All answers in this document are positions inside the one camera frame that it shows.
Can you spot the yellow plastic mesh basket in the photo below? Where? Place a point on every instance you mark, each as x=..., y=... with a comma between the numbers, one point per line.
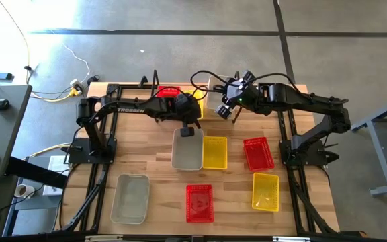
x=215, y=153
x=265, y=191
x=200, y=101

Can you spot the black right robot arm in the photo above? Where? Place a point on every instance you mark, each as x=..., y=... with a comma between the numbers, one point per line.
x=297, y=99

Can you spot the silver metal bracket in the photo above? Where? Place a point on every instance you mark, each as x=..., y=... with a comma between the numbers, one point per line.
x=104, y=238
x=291, y=239

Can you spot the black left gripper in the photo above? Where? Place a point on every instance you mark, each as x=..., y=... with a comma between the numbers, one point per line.
x=188, y=109

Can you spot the red plastic mesh basket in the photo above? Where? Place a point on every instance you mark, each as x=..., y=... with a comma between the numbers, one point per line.
x=199, y=203
x=169, y=91
x=258, y=154

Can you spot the small black device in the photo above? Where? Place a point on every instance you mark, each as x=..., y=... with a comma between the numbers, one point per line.
x=1, y=105

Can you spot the grey plastic basket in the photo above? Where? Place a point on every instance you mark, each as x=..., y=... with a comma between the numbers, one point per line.
x=130, y=198
x=186, y=154
x=213, y=101

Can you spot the black power adapter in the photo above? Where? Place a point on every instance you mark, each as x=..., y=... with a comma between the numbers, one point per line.
x=93, y=80

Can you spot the white power strip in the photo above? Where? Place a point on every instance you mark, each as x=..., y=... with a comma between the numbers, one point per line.
x=76, y=84

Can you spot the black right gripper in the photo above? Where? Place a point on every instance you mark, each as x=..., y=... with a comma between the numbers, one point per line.
x=240, y=94

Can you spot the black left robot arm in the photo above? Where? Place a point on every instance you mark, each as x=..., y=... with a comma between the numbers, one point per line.
x=129, y=109

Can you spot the black desk leg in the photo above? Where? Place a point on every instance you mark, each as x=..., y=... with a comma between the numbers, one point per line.
x=35, y=173

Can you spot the white cardboard box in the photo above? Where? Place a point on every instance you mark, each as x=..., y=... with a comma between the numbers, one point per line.
x=58, y=164

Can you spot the black metal rig frame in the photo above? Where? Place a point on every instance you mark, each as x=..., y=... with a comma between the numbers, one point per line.
x=113, y=89

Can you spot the black metal shelf rack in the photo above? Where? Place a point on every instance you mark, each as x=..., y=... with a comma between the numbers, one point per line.
x=155, y=77

